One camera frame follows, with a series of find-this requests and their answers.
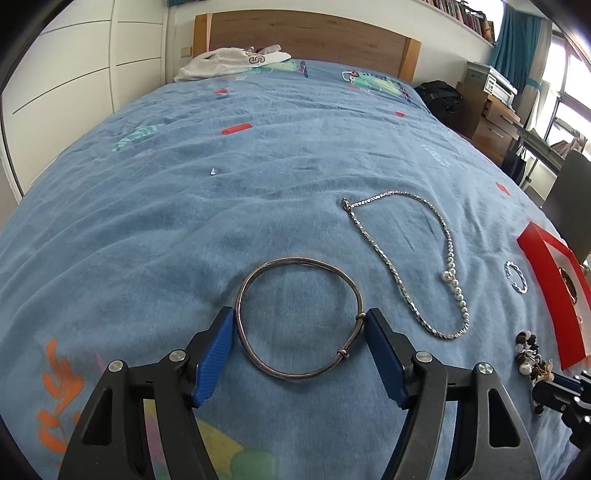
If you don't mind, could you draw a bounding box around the long silver pearl necklace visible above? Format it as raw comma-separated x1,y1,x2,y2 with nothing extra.
341,190,471,341

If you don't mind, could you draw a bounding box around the thin wire bangle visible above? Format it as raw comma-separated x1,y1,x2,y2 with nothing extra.
235,257,365,382

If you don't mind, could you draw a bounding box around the teal curtain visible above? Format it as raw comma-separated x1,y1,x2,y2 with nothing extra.
489,4,543,91

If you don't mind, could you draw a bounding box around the twisted silver bangle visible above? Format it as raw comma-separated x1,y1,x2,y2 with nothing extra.
504,261,529,295

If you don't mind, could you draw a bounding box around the brown bead shell bracelet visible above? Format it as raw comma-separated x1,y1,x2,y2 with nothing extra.
513,330,556,384

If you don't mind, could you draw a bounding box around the wooden drawer cabinet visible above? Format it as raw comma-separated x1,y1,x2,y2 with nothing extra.
449,82,521,167

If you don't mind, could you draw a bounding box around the wooden headboard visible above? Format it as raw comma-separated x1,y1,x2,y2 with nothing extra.
192,9,422,83

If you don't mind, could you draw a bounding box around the white wardrobe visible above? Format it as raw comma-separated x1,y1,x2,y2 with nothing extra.
1,1,168,197

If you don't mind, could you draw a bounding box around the desk by window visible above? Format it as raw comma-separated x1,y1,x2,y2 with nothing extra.
502,121,584,191

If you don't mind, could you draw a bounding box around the white cloth on bed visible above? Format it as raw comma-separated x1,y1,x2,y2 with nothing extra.
173,44,291,83

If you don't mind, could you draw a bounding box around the dark brown bangle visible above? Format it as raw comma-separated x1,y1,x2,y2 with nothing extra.
559,267,578,305

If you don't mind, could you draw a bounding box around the red jewelry box tray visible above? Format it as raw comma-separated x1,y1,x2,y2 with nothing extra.
518,222,590,372

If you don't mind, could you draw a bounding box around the blue patterned bedspread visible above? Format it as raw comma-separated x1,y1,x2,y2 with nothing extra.
1,61,577,479

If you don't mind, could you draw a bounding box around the white printer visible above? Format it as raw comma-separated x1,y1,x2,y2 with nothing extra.
464,62,518,108

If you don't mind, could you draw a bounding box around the grey office chair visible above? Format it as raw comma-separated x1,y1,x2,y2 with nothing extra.
542,151,591,263

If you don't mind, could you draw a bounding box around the black backpack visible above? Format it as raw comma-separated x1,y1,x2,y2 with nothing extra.
415,80,464,122

